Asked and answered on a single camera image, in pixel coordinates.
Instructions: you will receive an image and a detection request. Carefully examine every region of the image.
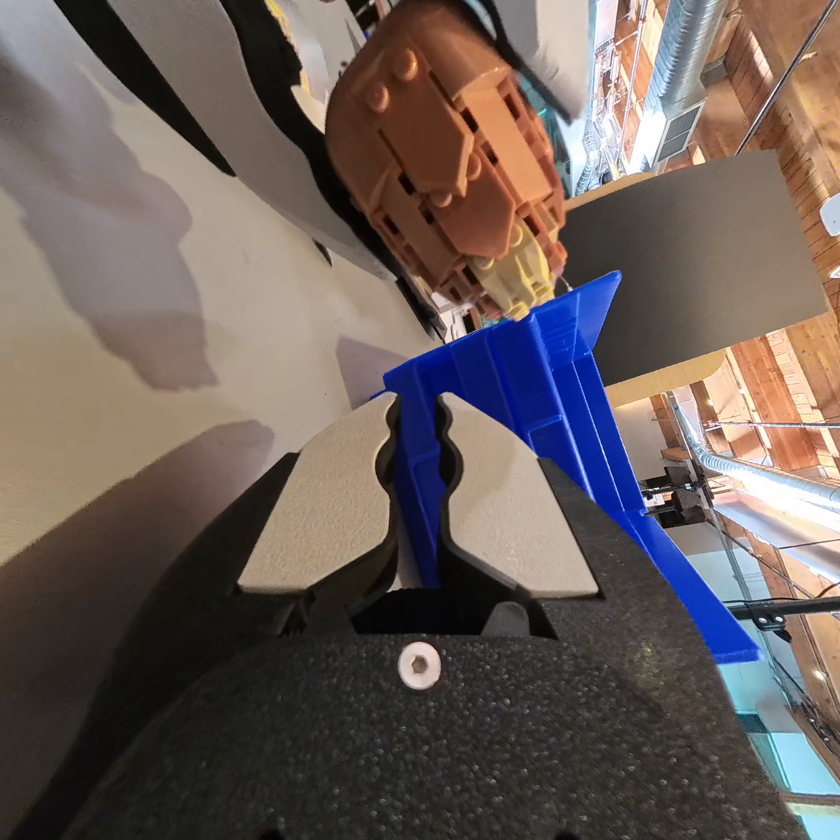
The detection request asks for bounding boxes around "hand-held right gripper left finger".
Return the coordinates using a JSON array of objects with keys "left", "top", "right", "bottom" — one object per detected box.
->
[{"left": 236, "top": 392, "right": 401, "bottom": 597}]

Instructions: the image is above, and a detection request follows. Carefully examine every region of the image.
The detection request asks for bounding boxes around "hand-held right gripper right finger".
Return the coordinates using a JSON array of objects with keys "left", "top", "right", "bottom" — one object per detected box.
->
[{"left": 434, "top": 392, "right": 601, "bottom": 601}]

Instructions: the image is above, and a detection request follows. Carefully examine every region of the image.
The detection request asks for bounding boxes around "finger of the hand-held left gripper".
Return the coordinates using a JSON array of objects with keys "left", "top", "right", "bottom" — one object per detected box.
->
[
  {"left": 459, "top": 0, "right": 592, "bottom": 122},
  {"left": 108, "top": 0, "right": 398, "bottom": 283}
]

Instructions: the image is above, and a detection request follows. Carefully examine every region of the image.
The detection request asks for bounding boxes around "orange and tan toy segment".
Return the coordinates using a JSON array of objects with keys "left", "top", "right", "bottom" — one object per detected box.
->
[{"left": 323, "top": 10, "right": 568, "bottom": 322}]

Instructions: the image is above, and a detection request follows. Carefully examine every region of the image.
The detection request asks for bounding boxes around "blue plastic bin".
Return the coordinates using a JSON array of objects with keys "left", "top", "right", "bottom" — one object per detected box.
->
[{"left": 371, "top": 270, "right": 763, "bottom": 664}]

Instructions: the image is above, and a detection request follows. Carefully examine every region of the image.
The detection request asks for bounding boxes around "black panel with wooden rim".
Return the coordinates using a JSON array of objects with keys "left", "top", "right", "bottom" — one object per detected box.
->
[{"left": 564, "top": 150, "right": 831, "bottom": 408}]

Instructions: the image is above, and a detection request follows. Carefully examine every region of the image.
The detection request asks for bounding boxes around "silver ventilation duct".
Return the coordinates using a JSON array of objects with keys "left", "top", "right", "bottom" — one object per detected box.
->
[
  {"left": 669, "top": 394, "right": 840, "bottom": 572},
  {"left": 630, "top": 0, "right": 729, "bottom": 172}
]

